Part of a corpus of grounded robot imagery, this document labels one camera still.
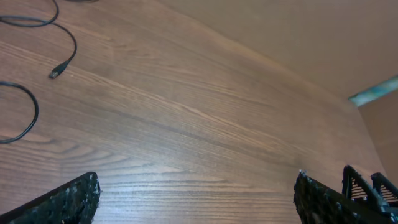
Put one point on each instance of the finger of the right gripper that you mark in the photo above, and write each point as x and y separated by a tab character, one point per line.
357	189
386	189

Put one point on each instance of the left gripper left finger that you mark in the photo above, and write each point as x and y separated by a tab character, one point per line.
75	202

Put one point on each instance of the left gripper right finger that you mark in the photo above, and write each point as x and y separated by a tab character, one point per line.
317	203

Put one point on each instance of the blue tape strip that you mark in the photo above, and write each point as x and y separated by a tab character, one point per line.
374	92

